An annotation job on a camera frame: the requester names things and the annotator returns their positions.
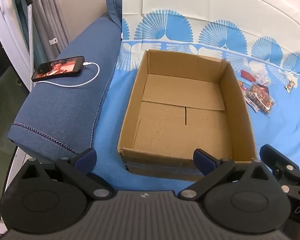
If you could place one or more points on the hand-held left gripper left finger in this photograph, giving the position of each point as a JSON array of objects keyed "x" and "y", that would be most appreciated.
[{"x": 86, "y": 161}]

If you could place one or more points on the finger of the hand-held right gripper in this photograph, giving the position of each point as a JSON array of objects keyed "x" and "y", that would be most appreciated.
[{"x": 270, "y": 153}]

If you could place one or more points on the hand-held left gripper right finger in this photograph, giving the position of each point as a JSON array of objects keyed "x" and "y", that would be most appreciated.
[{"x": 202, "y": 162}]

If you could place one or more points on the gold candy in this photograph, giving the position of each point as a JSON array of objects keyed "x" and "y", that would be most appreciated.
[{"x": 290, "y": 85}]

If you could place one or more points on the clear bag of coated nuts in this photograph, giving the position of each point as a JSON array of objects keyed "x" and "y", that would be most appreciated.
[{"x": 258, "y": 97}]

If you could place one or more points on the brown cardboard box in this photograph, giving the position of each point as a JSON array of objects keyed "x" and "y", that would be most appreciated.
[{"x": 180, "y": 97}]

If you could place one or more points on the clear bag of candies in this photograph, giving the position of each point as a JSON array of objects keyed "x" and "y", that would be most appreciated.
[{"x": 262, "y": 78}]

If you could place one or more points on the orange snack bar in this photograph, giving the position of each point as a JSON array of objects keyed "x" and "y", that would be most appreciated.
[{"x": 241, "y": 83}]

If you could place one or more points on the small red snack packet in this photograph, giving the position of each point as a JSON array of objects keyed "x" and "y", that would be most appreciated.
[{"x": 247, "y": 75}]

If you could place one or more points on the blue and white printed blanket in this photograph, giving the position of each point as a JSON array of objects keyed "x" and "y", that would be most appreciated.
[{"x": 277, "y": 142}]

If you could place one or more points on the blue fabric sofa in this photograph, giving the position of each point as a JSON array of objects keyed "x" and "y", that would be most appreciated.
[{"x": 65, "y": 100}]

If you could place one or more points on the black smartphone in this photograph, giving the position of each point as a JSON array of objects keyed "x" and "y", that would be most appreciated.
[{"x": 57, "y": 68}]

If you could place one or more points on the small white clip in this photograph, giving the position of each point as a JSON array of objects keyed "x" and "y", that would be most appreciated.
[{"x": 53, "y": 40}]

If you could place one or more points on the grey curtain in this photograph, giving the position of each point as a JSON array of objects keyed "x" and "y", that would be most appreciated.
[{"x": 50, "y": 10}]

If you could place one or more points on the white window frame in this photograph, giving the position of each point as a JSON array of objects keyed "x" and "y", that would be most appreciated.
[{"x": 5, "y": 30}]

